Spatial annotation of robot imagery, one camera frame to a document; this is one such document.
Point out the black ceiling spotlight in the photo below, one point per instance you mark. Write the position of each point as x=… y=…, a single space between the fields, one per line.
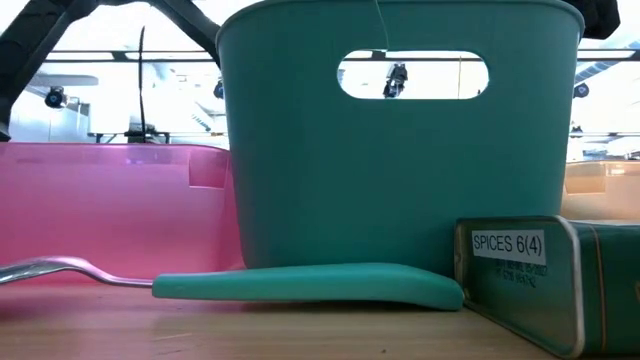
x=397 y=77
x=55 y=98
x=218 y=90
x=581 y=91

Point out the black table clamp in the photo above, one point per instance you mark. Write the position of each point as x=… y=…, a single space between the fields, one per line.
x=150 y=137

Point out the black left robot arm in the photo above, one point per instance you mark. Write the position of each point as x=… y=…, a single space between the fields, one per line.
x=30 y=50

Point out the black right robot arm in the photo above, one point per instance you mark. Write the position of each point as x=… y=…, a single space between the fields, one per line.
x=597 y=17

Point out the green spice tin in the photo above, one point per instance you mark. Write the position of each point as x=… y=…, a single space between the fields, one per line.
x=515 y=310

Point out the orange translucent plastic bin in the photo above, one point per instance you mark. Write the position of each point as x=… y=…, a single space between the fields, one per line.
x=605 y=200

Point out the teal plastic bin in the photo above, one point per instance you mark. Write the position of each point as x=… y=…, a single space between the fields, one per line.
x=350 y=175

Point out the black ceiling light rail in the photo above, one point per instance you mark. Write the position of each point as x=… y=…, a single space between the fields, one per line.
x=120 y=55

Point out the pink translucent plastic bin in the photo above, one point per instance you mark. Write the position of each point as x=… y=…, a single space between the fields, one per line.
x=100 y=215

